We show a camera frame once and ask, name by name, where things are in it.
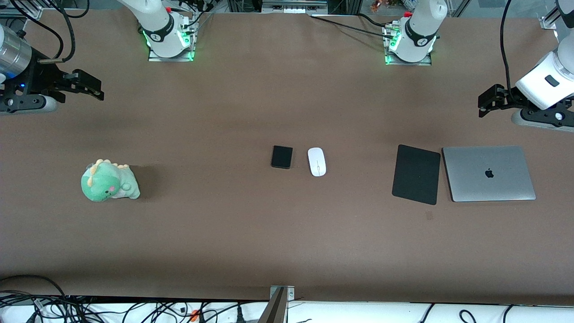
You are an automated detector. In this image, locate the white computer mouse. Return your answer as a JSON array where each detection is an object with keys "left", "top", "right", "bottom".
[{"left": 307, "top": 147, "right": 327, "bottom": 177}]

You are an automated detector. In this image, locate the black smartphone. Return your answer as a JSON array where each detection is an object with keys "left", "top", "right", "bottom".
[{"left": 271, "top": 145, "right": 294, "bottom": 170}]

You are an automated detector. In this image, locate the black mouse pad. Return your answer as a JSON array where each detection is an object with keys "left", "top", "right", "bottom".
[{"left": 391, "top": 144, "right": 441, "bottom": 206}]

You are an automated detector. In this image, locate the silver apple laptop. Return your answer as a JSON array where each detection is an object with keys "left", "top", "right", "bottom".
[{"left": 442, "top": 145, "right": 537, "bottom": 203}]

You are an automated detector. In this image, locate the green dinosaur plush toy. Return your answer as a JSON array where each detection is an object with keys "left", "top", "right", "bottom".
[{"left": 81, "top": 158, "right": 141, "bottom": 202}]

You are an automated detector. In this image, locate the grey power strip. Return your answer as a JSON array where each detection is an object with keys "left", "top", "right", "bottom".
[{"left": 262, "top": 0, "right": 328, "bottom": 13}]

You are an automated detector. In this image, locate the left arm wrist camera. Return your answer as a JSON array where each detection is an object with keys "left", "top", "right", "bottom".
[{"left": 511, "top": 107, "right": 574, "bottom": 132}]

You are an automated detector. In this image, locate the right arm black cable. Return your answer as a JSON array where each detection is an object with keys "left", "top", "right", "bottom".
[{"left": 9, "top": 0, "right": 90, "bottom": 63}]

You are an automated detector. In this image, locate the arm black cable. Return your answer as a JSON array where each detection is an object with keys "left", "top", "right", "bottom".
[
  {"left": 9, "top": 0, "right": 90, "bottom": 63},
  {"left": 500, "top": 0, "right": 517, "bottom": 102}
]

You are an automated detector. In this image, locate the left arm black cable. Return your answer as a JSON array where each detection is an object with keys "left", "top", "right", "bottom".
[{"left": 500, "top": 0, "right": 517, "bottom": 102}]

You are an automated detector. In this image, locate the aluminium frame profile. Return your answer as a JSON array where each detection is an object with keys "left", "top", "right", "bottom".
[
  {"left": 0, "top": 4, "right": 43, "bottom": 19},
  {"left": 540, "top": 5, "right": 562, "bottom": 30}
]

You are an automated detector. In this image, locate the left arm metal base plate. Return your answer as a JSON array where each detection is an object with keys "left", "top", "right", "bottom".
[{"left": 383, "top": 22, "right": 434, "bottom": 66}]

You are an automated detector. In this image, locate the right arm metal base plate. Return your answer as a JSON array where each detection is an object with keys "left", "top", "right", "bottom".
[{"left": 148, "top": 13, "right": 199, "bottom": 62}]

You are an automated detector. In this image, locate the short black table cable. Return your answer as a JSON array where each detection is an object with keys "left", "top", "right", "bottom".
[{"left": 357, "top": 12, "right": 391, "bottom": 29}]

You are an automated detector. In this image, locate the long black table cable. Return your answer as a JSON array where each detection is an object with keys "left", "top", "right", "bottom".
[{"left": 309, "top": 15, "right": 396, "bottom": 39}]

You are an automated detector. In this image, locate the thick black arched cable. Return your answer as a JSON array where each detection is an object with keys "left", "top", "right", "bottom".
[{"left": 0, "top": 274, "right": 69, "bottom": 298}]

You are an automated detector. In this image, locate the aluminium camera mast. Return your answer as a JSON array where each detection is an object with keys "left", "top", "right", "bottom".
[{"left": 257, "top": 285, "right": 296, "bottom": 323}]

